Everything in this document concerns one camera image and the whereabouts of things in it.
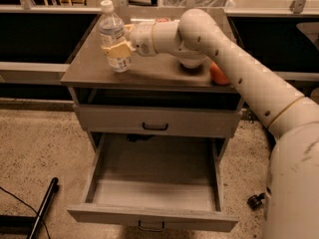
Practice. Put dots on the clear plastic water bottle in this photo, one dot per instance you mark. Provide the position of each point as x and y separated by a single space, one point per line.
112 31

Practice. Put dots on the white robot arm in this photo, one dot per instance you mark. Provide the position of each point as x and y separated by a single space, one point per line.
292 187

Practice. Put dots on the black office chair base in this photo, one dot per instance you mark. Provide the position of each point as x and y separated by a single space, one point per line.
255 201

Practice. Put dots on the black floor stand leg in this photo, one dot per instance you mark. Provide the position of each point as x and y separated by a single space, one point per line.
29 226

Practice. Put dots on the grey drawer cabinet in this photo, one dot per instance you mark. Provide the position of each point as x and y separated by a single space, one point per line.
160 82

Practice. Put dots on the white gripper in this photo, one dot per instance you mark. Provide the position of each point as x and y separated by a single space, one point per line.
142 38

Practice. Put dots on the red apple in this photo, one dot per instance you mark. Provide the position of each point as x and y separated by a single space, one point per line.
217 75

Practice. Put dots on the open middle drawer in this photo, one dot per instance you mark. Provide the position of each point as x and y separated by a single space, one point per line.
164 182

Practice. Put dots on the closed upper drawer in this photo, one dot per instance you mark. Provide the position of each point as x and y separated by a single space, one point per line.
139 120

